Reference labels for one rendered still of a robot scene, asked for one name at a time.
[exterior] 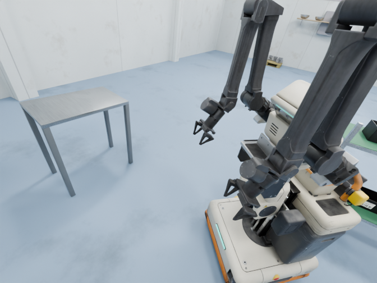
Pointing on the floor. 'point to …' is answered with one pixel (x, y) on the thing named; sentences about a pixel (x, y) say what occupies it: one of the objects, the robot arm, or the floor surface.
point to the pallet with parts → (274, 61)
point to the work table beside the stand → (32, 108)
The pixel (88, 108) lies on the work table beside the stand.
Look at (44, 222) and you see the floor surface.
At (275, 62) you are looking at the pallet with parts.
